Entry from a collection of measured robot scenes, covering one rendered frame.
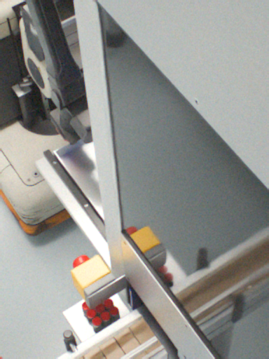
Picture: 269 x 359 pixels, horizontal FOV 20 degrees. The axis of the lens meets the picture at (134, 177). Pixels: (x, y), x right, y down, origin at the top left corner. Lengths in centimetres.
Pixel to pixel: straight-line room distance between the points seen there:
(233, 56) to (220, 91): 7
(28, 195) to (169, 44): 185
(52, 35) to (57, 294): 134
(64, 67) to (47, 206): 109
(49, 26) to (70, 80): 15
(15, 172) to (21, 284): 41
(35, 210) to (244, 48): 203
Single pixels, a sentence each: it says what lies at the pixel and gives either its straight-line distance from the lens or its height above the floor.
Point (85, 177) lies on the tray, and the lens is 194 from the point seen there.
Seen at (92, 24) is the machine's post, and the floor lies 175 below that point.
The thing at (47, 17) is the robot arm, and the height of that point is 137.
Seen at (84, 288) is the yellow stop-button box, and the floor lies 103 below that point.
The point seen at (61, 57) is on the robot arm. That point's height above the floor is 127.
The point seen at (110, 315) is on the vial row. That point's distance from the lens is 172.
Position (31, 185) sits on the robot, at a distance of 268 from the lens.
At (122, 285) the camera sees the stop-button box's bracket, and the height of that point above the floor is 99.
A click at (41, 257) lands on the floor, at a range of 285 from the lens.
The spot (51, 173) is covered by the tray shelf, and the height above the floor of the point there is 88.
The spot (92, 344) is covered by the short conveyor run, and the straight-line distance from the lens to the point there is 164.
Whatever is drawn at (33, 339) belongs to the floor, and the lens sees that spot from 272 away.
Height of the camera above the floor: 249
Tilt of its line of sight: 56 degrees down
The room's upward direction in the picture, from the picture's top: 4 degrees counter-clockwise
